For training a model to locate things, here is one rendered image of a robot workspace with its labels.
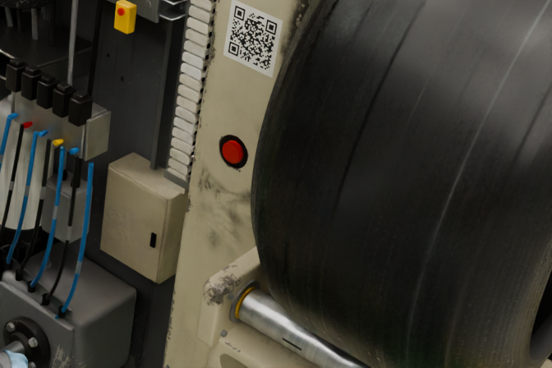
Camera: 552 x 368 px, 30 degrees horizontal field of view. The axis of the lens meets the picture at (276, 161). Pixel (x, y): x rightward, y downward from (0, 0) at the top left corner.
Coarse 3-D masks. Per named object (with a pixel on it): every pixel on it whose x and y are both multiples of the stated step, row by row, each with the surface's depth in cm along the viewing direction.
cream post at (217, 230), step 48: (240, 0) 123; (288, 0) 118; (240, 96) 128; (240, 144) 131; (192, 192) 138; (240, 192) 133; (192, 240) 141; (240, 240) 136; (192, 288) 145; (192, 336) 148
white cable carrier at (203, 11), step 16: (192, 0) 128; (208, 0) 127; (192, 16) 130; (208, 16) 128; (192, 32) 130; (208, 32) 129; (192, 48) 131; (208, 48) 131; (192, 64) 132; (192, 80) 133; (192, 96) 134; (176, 112) 136; (192, 112) 135; (176, 128) 137; (192, 128) 136; (176, 144) 138; (192, 144) 142; (176, 160) 139; (192, 160) 139
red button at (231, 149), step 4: (232, 140) 131; (224, 144) 131; (228, 144) 131; (232, 144) 131; (236, 144) 130; (224, 148) 131; (228, 148) 131; (232, 148) 131; (236, 148) 130; (240, 148) 130; (224, 152) 132; (228, 152) 131; (232, 152) 131; (236, 152) 130; (240, 152) 130; (224, 156) 132; (228, 156) 131; (232, 156) 131; (236, 156) 131; (240, 156) 131; (228, 160) 132; (232, 160) 131; (236, 160) 131; (240, 160) 131
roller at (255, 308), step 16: (256, 288) 132; (240, 304) 130; (256, 304) 129; (272, 304) 128; (256, 320) 128; (272, 320) 127; (288, 320) 127; (272, 336) 128; (288, 336) 126; (304, 336) 125; (304, 352) 125; (320, 352) 124; (336, 352) 123
